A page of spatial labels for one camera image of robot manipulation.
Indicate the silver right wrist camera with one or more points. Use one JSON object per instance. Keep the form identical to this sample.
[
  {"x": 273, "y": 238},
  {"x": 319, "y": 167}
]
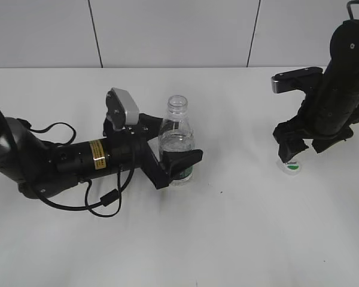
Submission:
[{"x": 304, "y": 79}]

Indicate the white green bottle cap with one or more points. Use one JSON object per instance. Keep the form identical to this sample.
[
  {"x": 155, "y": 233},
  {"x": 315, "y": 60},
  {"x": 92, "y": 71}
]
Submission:
[{"x": 292, "y": 167}]

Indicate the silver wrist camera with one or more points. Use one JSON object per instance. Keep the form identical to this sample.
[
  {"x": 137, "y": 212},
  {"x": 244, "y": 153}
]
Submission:
[
  {"x": 122, "y": 109},
  {"x": 304, "y": 79}
]

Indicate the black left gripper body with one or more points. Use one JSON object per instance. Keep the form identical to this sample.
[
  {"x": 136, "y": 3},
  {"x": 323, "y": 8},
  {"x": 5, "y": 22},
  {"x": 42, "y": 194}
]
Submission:
[{"x": 129, "y": 149}]

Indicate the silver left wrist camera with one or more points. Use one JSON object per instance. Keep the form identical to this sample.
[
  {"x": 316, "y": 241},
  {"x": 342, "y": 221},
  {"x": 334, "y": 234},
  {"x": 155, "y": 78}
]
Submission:
[{"x": 122, "y": 109}]

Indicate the clear plastic water bottle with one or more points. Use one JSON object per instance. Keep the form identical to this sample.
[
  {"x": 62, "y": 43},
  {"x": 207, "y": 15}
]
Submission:
[{"x": 176, "y": 134}]

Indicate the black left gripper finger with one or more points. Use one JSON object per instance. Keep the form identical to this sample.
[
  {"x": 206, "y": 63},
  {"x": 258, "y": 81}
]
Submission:
[
  {"x": 150, "y": 125},
  {"x": 179, "y": 165}
]

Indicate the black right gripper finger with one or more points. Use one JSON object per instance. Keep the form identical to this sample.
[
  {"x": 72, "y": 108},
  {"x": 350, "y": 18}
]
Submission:
[
  {"x": 290, "y": 147},
  {"x": 320, "y": 145}
]

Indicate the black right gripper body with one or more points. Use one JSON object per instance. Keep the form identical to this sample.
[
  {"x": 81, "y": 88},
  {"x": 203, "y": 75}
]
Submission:
[{"x": 330, "y": 120}]

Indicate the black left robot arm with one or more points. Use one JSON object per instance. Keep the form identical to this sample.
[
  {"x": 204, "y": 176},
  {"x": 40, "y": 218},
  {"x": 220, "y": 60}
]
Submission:
[{"x": 49, "y": 168}]

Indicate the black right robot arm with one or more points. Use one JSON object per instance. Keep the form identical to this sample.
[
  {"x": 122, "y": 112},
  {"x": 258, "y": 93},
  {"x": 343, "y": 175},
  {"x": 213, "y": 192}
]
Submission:
[{"x": 341, "y": 77}]

